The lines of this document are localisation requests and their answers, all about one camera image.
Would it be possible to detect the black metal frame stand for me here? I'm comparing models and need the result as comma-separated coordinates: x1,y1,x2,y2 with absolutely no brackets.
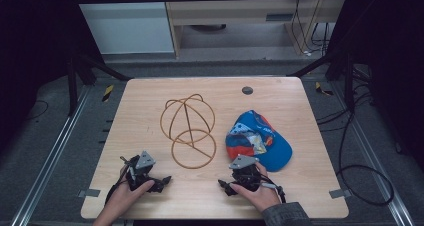
287,49,357,113
65,51,134,118

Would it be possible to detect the blue and orange baseball cap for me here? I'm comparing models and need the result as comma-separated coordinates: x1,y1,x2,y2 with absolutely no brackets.
225,109,294,173

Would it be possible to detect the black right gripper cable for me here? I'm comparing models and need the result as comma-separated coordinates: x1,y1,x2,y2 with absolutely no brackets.
259,172,287,204

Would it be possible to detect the bundle of hanging desk cables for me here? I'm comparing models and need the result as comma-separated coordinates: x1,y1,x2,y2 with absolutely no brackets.
290,0,332,58

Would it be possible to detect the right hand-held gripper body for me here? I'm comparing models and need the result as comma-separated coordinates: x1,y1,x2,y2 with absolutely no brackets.
228,154,268,192

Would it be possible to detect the black curtain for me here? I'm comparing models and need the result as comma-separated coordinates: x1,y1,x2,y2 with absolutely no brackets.
0,0,105,154
324,0,424,172

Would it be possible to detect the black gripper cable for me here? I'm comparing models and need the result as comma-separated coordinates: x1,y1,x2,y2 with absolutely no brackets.
259,172,287,204
104,165,132,205

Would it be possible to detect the grey tape piece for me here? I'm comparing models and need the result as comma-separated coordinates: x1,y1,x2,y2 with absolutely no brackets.
328,188,353,200
77,188,101,199

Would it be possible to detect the black looped floor cable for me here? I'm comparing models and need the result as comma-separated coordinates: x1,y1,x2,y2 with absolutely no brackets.
315,84,396,207

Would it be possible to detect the thin black floor cable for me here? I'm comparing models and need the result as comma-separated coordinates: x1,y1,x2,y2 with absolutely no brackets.
25,99,50,121

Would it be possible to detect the white cabinet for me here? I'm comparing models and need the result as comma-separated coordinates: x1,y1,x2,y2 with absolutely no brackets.
69,0,176,56

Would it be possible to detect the person's left hand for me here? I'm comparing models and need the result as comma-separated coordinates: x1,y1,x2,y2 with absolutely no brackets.
102,179,156,218

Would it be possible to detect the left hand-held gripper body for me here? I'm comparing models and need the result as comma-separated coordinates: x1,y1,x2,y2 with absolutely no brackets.
120,150,161,192

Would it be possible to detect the person's right hand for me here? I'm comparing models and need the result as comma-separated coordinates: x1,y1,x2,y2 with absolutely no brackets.
229,162,283,214

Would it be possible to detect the yellow black striped tape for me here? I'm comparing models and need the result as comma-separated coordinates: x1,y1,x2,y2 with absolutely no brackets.
101,84,115,103
314,81,334,97

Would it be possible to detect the aluminium floor rail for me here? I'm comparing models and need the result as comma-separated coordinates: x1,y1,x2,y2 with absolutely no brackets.
9,85,92,226
331,80,415,226

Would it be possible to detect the light wooden desk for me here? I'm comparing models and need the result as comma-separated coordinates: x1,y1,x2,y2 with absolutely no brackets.
161,0,352,59

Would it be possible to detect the golden wire hat stand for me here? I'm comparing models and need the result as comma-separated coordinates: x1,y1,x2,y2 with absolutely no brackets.
159,93,218,170

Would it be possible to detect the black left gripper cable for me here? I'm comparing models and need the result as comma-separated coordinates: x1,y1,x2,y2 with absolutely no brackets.
104,165,132,205

